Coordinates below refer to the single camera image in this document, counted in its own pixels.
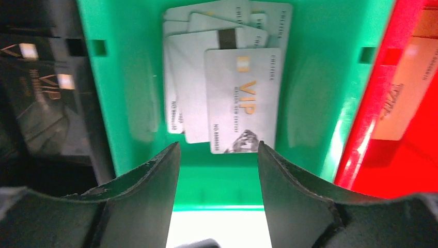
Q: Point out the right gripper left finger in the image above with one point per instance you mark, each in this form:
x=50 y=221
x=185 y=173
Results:
x=133 y=210

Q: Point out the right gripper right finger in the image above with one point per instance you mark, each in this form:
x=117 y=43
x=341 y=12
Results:
x=303 y=210

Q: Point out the red plastic bin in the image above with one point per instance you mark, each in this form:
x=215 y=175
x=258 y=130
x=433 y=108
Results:
x=392 y=147

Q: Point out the black plastic bin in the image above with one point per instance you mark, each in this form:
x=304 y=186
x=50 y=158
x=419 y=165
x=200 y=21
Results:
x=59 y=175

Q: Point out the green plastic bin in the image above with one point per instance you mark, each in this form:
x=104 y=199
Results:
x=331 y=53

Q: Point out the orange card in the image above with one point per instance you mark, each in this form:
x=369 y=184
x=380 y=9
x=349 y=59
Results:
x=413 y=76

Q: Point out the front white VIP card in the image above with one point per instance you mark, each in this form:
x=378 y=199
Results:
x=243 y=87

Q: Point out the black VIP card in bin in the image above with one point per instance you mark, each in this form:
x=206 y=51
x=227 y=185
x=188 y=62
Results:
x=41 y=90

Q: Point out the rear white cards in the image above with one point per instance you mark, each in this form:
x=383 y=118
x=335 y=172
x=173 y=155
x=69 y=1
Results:
x=273 y=17

